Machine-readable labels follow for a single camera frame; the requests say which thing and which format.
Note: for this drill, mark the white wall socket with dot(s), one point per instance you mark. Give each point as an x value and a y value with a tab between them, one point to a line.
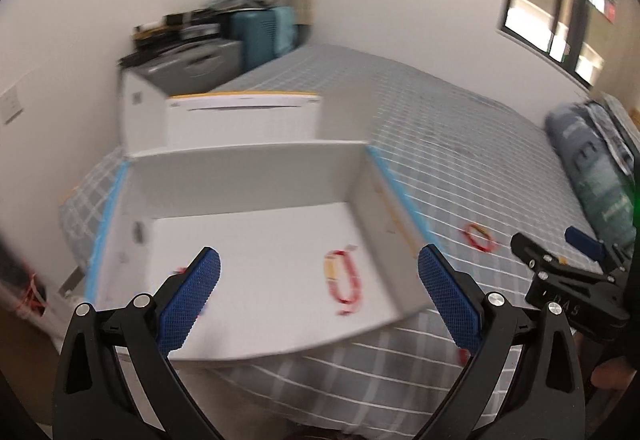
10	105

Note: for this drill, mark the teal suitcase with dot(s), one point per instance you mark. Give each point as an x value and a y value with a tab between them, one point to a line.
264	34

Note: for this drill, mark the grey checked pillow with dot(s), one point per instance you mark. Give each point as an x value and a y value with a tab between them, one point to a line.
618	131

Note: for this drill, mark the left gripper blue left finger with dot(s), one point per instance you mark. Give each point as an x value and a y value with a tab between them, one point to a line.
114	379

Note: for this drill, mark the black clutter pile on suitcases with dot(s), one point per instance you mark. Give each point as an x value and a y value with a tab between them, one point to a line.
184	26

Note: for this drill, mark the red cord bracelet gold tube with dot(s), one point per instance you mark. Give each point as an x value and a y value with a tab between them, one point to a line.
480	238

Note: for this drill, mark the person's right hand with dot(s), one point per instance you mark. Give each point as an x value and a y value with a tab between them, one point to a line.
611	374

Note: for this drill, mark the white blue yellow cardboard box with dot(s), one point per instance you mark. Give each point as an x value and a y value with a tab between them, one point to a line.
272	202

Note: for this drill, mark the grey hard suitcase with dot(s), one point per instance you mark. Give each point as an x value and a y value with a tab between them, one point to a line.
193	68

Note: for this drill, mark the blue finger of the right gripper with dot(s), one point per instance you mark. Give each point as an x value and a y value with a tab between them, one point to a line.
609	256
538	259

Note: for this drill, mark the folded blue grey duvet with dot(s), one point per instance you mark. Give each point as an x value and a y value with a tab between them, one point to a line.
604	193

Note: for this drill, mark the red cord bracelet gold charm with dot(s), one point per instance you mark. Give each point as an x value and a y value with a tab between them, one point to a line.
343	280

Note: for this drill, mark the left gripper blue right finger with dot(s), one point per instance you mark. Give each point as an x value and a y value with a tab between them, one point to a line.
522	380

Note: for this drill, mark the grey checked bed sheet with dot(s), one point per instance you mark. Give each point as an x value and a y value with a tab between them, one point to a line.
462	158

